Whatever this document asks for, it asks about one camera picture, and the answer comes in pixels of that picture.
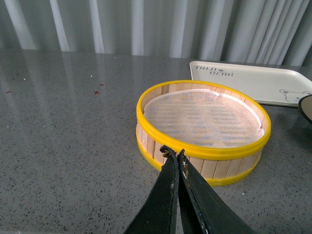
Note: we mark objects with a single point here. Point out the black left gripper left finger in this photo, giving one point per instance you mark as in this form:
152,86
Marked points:
158,214

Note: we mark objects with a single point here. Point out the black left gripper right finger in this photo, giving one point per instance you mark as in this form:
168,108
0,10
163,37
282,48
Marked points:
202,210

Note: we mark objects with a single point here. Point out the beige plate with black rim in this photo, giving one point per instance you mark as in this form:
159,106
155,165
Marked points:
305,107

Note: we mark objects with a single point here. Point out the cream rectangular tray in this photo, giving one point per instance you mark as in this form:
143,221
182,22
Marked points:
270,86

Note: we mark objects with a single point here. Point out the wooden steamer with yellow rims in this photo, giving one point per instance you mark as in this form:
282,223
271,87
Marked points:
218,166

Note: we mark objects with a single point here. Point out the white steamer liner cloth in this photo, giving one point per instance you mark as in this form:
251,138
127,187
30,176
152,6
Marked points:
204,118

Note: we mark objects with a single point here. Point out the grey curtain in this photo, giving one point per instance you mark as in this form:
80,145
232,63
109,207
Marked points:
275,32

